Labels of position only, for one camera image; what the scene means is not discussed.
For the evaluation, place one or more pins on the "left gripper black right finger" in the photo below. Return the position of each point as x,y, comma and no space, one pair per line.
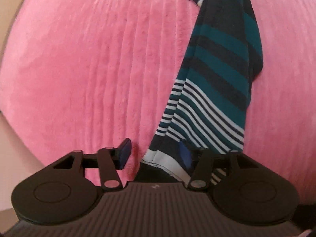
207,168

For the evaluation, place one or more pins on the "striped knit sweater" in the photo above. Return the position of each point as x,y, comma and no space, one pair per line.
207,106

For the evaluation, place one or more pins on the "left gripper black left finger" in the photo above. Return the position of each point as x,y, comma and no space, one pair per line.
107,160

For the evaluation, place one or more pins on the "pink plush bed blanket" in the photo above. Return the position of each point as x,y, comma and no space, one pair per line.
84,74

